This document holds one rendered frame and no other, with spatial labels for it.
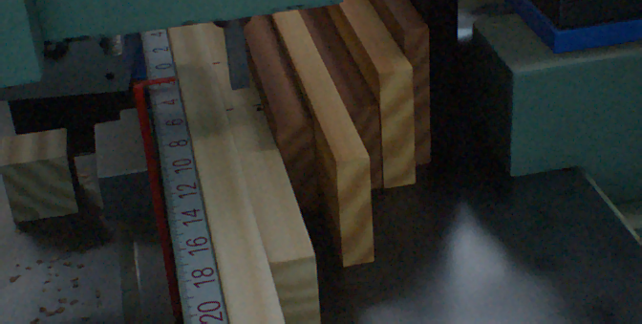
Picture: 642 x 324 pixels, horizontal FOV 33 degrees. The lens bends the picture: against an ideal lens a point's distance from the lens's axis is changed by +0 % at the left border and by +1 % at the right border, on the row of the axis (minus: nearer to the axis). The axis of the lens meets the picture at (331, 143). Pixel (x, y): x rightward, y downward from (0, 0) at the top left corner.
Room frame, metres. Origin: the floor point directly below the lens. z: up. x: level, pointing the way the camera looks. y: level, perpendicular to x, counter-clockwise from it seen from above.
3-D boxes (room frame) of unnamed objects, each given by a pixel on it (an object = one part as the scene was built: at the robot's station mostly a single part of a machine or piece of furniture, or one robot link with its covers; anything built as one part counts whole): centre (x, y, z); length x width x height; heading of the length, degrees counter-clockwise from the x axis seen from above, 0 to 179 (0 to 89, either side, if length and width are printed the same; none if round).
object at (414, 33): (0.54, -0.03, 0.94); 0.16 x 0.01 x 0.08; 10
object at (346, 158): (0.51, 0.01, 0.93); 0.25 x 0.01 x 0.06; 10
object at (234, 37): (0.47, 0.04, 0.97); 0.01 x 0.01 x 0.05; 10
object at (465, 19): (0.52, -0.08, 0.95); 0.09 x 0.07 x 0.09; 10
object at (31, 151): (0.61, 0.20, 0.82); 0.04 x 0.04 x 0.05; 9
